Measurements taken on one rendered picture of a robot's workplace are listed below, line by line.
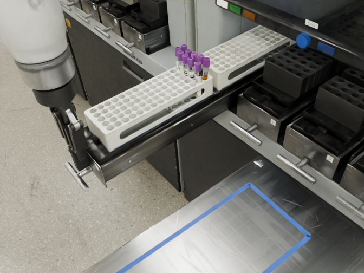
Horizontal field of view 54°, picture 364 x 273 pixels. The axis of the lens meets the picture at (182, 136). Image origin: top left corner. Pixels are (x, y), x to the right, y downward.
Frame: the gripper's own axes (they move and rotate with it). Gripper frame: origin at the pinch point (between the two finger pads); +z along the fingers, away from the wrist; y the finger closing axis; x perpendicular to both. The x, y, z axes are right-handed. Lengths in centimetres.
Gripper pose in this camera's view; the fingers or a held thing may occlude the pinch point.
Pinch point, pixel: (79, 156)
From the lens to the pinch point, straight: 81.5
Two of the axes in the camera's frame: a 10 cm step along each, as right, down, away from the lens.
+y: -6.2, -5.2, 5.8
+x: -7.8, 4.6, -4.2
